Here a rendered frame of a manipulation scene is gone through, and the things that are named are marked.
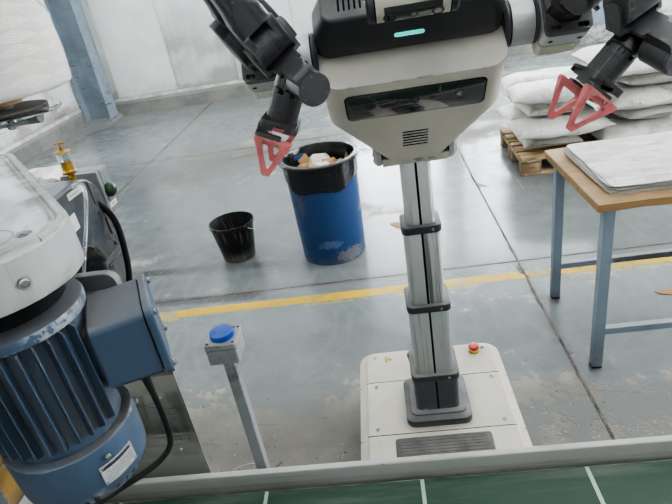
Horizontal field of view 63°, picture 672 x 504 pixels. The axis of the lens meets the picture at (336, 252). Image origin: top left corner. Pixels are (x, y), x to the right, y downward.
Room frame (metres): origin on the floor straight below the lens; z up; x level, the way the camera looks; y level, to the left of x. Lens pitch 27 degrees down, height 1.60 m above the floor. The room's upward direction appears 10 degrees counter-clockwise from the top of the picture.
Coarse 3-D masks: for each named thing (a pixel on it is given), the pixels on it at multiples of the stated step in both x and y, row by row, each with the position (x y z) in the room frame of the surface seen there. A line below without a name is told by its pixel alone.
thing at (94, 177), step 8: (80, 168) 1.07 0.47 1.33; (88, 168) 1.06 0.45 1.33; (96, 168) 1.05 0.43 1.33; (104, 168) 1.06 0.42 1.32; (64, 176) 1.03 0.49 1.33; (80, 176) 1.03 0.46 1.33; (88, 176) 1.03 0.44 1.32; (96, 176) 1.03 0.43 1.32; (104, 176) 1.05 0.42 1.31; (96, 184) 1.03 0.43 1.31; (104, 184) 1.04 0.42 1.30; (104, 192) 1.03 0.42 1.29; (112, 208) 1.04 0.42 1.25
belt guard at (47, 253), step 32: (0, 160) 0.86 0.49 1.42; (0, 192) 0.68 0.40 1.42; (32, 192) 0.66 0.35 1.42; (0, 224) 0.55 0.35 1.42; (32, 224) 0.54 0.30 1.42; (64, 224) 0.53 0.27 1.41; (0, 256) 0.47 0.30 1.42; (32, 256) 0.47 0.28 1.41; (64, 256) 0.50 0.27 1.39; (0, 288) 0.45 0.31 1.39; (32, 288) 0.46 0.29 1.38
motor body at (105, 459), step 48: (0, 336) 0.47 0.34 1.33; (48, 336) 0.47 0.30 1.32; (0, 384) 0.45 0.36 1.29; (48, 384) 0.47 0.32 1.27; (96, 384) 0.50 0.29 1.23; (0, 432) 0.46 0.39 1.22; (48, 432) 0.46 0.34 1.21; (96, 432) 0.48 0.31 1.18; (144, 432) 0.54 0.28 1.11; (48, 480) 0.45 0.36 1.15; (96, 480) 0.46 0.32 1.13
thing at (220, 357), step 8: (240, 328) 1.16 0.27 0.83; (208, 336) 1.14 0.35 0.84; (240, 336) 1.14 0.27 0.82; (208, 344) 1.11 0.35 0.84; (216, 344) 1.10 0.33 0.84; (224, 344) 1.09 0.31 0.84; (232, 344) 1.09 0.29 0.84; (240, 344) 1.13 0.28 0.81; (208, 352) 1.10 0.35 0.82; (216, 352) 1.10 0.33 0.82; (224, 352) 1.09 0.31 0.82; (232, 352) 1.09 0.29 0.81; (240, 352) 1.11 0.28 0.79; (216, 360) 1.10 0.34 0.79; (224, 360) 1.09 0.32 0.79; (232, 360) 1.09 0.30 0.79; (240, 360) 1.10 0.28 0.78
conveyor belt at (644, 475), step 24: (408, 480) 0.99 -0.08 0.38; (432, 480) 0.98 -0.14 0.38; (456, 480) 0.97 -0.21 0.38; (480, 480) 0.95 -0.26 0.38; (504, 480) 0.94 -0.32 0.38; (528, 480) 0.93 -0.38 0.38; (552, 480) 0.92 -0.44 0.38; (576, 480) 0.90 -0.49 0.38; (600, 480) 0.89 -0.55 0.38; (624, 480) 0.88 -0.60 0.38; (648, 480) 0.87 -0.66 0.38
